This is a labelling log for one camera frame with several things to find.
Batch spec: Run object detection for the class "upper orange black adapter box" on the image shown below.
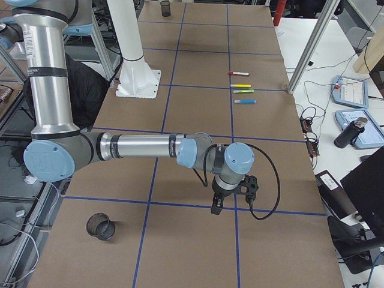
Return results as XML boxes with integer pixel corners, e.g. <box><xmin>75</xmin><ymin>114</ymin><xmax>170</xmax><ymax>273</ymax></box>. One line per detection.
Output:
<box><xmin>299</xmin><ymin>118</ymin><xmax>313</xmax><ymax>133</ymax></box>

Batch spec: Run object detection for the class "blue highlighter marker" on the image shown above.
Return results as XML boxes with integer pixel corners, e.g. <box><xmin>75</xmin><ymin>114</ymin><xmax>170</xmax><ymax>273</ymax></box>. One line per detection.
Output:
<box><xmin>234</xmin><ymin>99</ymin><xmax>257</xmax><ymax>104</ymax></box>

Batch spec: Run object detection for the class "upper blue teach pendant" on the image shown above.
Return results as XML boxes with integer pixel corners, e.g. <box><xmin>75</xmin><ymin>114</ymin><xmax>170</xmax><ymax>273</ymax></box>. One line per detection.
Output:
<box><xmin>331</xmin><ymin>75</ymin><xmax>369</xmax><ymax>108</ymax></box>

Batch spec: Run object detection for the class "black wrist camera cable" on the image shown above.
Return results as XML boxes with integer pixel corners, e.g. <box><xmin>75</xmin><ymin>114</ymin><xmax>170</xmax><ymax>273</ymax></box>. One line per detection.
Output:
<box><xmin>191</xmin><ymin>143</ymin><xmax>281</xmax><ymax>221</ymax></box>

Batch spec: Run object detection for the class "red fire extinguisher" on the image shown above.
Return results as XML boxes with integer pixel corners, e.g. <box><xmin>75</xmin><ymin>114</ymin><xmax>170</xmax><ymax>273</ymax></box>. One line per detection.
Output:
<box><xmin>273</xmin><ymin>0</ymin><xmax>286</xmax><ymax>27</ymax></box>

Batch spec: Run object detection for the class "black monitor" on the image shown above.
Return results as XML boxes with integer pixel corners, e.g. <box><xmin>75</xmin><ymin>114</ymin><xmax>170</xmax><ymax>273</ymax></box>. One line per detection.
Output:
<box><xmin>341</xmin><ymin>148</ymin><xmax>383</xmax><ymax>236</ymax></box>

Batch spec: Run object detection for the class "black mesh pen cup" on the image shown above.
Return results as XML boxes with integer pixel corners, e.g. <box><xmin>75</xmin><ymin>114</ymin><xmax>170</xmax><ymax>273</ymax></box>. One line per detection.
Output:
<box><xmin>160</xmin><ymin>0</ymin><xmax>171</xmax><ymax>17</ymax></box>
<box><xmin>86</xmin><ymin>213</ymin><xmax>115</xmax><ymax>241</ymax></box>

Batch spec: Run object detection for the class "blue teach pendant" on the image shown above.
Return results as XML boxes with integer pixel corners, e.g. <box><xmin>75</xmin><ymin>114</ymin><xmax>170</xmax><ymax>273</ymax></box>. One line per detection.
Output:
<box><xmin>335</xmin><ymin>108</ymin><xmax>383</xmax><ymax>149</ymax></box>
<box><xmin>331</xmin><ymin>75</ymin><xmax>369</xmax><ymax>108</ymax></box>

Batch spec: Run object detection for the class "green highlighter marker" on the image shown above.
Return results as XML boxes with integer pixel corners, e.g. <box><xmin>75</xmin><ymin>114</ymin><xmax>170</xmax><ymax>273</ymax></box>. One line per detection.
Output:
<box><xmin>232</xmin><ymin>89</ymin><xmax>254</xmax><ymax>94</ymax></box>

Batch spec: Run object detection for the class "black water bottle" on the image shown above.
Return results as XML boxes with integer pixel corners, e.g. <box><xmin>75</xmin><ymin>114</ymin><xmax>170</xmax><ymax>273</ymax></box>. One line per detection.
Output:
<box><xmin>334</xmin><ymin>117</ymin><xmax>368</xmax><ymax>148</ymax></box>

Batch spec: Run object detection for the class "lower orange black adapter box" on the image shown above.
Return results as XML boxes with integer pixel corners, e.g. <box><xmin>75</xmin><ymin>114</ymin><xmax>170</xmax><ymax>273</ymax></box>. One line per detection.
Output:
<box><xmin>306</xmin><ymin>140</ymin><xmax>320</xmax><ymax>158</ymax></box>

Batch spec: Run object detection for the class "lower blue teach pendant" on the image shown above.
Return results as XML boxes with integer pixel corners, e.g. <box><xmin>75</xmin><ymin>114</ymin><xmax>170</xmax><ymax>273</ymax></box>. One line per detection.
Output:
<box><xmin>335</xmin><ymin>108</ymin><xmax>383</xmax><ymax>149</ymax></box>

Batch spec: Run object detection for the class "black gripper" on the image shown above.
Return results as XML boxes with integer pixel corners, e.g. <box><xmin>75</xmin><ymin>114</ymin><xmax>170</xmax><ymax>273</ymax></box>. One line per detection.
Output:
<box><xmin>211</xmin><ymin>177</ymin><xmax>239</xmax><ymax>215</ymax></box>

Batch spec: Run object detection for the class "far black mesh pen cup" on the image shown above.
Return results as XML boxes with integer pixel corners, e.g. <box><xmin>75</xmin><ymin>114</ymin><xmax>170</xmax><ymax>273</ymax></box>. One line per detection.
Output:
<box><xmin>160</xmin><ymin>0</ymin><xmax>171</xmax><ymax>17</ymax></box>

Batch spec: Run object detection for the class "white camera stand column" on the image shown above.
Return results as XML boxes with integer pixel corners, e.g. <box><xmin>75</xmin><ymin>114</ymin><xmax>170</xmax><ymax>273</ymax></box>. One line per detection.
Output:
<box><xmin>107</xmin><ymin>0</ymin><xmax>161</xmax><ymax>99</ymax></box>

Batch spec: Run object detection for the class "near black mesh pen cup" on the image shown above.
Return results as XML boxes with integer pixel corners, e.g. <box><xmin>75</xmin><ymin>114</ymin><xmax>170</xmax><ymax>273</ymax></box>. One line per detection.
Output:
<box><xmin>86</xmin><ymin>213</ymin><xmax>115</xmax><ymax>241</ymax></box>

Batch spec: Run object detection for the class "yellow highlighter marker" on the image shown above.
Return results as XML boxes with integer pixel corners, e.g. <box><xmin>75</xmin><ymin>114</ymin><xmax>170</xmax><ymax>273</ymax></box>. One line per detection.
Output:
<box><xmin>230</xmin><ymin>84</ymin><xmax>251</xmax><ymax>88</ymax></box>

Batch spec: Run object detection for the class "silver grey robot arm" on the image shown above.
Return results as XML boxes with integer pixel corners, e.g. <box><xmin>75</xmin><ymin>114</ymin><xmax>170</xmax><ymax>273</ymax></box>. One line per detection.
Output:
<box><xmin>10</xmin><ymin>1</ymin><xmax>258</xmax><ymax>215</ymax></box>

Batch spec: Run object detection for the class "orange black adapter box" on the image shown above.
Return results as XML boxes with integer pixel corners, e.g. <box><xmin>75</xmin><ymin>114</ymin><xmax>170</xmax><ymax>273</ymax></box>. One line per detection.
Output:
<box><xmin>299</xmin><ymin>118</ymin><xmax>313</xmax><ymax>133</ymax></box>
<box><xmin>306</xmin><ymin>140</ymin><xmax>320</xmax><ymax>158</ymax></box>

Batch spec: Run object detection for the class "red capped marker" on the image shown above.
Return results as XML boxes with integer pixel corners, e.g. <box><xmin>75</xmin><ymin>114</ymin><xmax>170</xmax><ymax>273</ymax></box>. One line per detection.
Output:
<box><xmin>228</xmin><ymin>71</ymin><xmax>250</xmax><ymax>76</ymax></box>

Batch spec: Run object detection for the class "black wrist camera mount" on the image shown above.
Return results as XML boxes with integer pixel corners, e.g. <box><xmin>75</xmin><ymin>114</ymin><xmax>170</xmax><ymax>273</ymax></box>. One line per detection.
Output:
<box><xmin>236</xmin><ymin>175</ymin><xmax>259</xmax><ymax>207</ymax></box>

